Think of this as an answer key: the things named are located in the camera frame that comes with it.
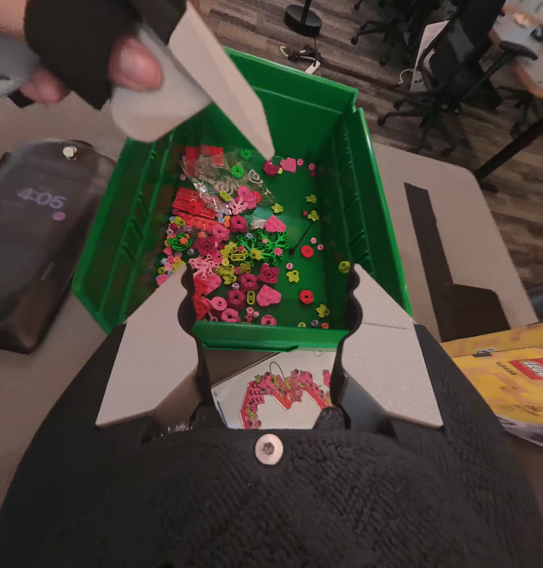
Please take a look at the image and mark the black office chair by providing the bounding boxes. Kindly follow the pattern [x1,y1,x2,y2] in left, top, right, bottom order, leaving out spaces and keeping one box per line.
[351,0,414,67]
[378,0,538,154]

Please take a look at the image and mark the green plastic bin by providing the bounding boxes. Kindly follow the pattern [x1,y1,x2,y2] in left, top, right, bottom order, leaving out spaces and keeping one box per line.
[72,46,413,353]

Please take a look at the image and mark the person's left hand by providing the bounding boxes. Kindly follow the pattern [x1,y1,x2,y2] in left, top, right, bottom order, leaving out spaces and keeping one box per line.
[0,0,164,106]

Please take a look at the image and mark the wooden desk with black leg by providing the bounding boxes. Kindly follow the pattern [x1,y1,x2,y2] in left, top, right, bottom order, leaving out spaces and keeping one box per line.
[473,13,543,191]

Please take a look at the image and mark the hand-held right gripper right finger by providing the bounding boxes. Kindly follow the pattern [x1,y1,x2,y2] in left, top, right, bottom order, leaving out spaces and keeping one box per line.
[330,264,445,430]

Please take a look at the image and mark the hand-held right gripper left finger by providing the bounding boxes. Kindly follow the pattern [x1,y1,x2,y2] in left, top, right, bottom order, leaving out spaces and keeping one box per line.
[95,264,214,429]

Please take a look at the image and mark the lego instruction booklet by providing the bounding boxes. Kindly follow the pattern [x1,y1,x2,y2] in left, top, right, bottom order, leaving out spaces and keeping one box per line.
[210,351,339,430]

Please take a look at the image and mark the yellow lego box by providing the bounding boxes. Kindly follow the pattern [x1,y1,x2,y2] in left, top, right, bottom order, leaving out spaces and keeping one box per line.
[440,322,543,453]

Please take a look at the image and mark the black floor lamp base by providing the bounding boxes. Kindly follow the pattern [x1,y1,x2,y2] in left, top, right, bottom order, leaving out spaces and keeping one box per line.
[284,0,324,38]

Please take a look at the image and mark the white cable on floor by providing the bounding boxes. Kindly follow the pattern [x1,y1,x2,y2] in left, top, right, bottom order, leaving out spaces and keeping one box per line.
[280,44,322,74]

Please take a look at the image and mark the clear plastic bag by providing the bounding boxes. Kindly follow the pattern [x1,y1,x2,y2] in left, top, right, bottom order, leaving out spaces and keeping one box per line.
[179,144,272,214]

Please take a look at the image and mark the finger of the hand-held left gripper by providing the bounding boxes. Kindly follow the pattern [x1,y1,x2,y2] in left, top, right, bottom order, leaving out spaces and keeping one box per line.
[168,0,276,161]

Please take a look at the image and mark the pile of lego pieces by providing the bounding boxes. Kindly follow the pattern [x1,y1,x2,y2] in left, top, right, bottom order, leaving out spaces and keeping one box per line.
[155,144,354,330]

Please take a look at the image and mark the white paper sheet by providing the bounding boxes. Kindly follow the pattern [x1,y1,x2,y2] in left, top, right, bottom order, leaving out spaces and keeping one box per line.
[409,20,452,91]

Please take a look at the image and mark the black phone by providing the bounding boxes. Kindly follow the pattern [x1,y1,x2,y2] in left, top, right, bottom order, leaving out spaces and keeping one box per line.
[0,140,117,355]

